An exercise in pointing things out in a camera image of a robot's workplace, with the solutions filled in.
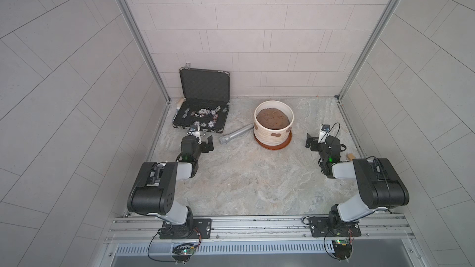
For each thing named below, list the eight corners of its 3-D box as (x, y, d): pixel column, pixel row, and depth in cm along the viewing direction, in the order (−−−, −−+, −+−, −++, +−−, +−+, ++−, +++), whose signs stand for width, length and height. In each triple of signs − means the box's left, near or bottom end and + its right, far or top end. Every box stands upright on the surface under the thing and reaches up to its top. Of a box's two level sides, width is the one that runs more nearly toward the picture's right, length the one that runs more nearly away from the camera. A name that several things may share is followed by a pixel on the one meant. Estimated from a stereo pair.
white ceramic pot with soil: (254, 148, 95) (256, 132, 83) (253, 118, 108) (254, 100, 96) (290, 148, 95) (297, 132, 84) (285, 118, 108) (290, 100, 96)
